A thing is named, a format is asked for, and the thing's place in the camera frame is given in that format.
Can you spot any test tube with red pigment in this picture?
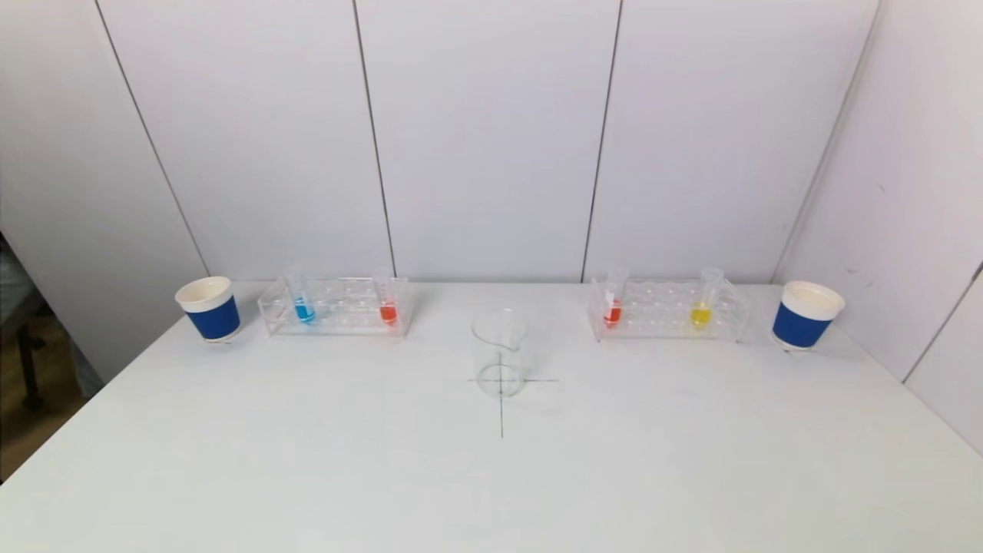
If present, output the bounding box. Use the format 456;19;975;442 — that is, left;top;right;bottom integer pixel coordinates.
601;267;631;329
373;267;400;326

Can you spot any clear glass beaker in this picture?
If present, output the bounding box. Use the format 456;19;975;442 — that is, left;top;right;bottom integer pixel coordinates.
471;308;531;399

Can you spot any clear acrylic test tube rack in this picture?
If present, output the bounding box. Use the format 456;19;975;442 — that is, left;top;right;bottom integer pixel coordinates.
587;276;752;343
257;276;413;339

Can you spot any test tube with blue pigment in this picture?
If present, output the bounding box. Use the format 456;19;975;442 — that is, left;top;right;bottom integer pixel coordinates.
286;269;317;325

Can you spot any test tube with yellow pigment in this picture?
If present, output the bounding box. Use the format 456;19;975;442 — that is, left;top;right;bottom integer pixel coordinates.
689;267;725;331

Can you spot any blue white paper cup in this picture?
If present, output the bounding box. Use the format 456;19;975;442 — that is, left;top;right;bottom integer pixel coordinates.
174;276;241;343
772;280;846;353

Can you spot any black chair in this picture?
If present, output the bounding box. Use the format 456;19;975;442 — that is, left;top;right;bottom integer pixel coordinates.
0;234;48;412

